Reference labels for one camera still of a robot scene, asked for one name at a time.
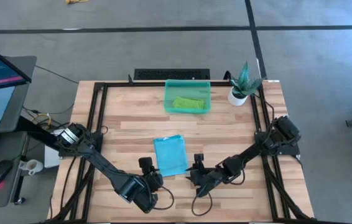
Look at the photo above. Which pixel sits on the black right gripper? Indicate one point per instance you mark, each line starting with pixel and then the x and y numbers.
pixel 205 175

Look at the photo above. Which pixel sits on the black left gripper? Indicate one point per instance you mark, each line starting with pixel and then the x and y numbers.
pixel 152 180

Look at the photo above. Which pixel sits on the blue microfiber towel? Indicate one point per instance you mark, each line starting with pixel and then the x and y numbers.
pixel 171 155

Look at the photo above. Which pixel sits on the green microfiber towel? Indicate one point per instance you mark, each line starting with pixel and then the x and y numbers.
pixel 188 103

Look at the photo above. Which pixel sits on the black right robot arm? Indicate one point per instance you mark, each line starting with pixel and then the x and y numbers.
pixel 257 149

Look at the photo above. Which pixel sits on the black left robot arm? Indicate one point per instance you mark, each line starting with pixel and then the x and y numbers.
pixel 101 165

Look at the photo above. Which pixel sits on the green mesh basket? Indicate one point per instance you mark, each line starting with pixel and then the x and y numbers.
pixel 176 87

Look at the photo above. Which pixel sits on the snake plant in white pot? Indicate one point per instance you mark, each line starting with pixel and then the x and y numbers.
pixel 237 99

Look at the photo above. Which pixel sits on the black floor vent grille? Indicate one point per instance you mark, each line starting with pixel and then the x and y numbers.
pixel 169 74

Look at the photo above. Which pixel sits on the white box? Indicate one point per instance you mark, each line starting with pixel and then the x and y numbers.
pixel 51 157

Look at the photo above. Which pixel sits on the white cup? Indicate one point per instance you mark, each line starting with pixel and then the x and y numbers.
pixel 34 166

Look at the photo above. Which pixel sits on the grey computer desk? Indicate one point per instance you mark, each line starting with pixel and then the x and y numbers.
pixel 20 93

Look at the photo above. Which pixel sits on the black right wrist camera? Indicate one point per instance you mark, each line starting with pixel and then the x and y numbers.
pixel 202 190

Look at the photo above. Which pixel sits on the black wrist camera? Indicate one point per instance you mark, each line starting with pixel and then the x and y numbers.
pixel 153 197
pixel 202 190

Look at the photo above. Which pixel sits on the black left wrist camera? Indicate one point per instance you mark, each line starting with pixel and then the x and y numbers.
pixel 153 197

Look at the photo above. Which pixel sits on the black aluminium table frame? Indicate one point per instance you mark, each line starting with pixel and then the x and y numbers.
pixel 123 84

